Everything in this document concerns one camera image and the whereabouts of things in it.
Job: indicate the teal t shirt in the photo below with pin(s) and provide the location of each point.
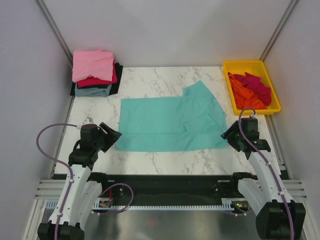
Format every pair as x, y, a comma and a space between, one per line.
191, 122

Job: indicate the pink folded t shirt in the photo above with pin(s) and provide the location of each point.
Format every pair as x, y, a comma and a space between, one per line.
96, 63

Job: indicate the aluminium frame profile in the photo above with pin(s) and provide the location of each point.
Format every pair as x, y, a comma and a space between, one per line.
51, 189

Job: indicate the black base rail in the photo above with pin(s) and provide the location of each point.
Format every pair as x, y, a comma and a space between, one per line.
170, 190

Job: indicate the yellow plastic bin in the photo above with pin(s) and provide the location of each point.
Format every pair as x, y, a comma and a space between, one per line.
256, 68

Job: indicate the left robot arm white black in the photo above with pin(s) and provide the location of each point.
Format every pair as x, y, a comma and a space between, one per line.
81, 189

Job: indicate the orange t shirt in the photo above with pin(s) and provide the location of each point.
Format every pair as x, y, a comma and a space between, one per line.
243, 96

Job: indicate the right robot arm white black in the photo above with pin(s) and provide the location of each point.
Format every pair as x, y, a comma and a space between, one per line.
277, 215

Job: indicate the crimson folded t shirt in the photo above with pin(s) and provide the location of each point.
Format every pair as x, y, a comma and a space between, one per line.
93, 82

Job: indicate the white slotted cable duct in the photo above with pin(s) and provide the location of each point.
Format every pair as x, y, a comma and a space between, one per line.
226, 205

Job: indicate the grey blue folded t shirt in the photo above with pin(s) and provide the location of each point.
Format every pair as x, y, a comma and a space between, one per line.
92, 92

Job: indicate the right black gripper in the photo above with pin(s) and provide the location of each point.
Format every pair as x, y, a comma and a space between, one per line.
233, 128

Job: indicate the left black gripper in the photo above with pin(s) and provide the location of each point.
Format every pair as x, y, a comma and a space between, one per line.
111, 132

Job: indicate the magenta t shirt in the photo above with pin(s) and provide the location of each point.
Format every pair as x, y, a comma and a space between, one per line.
253, 83

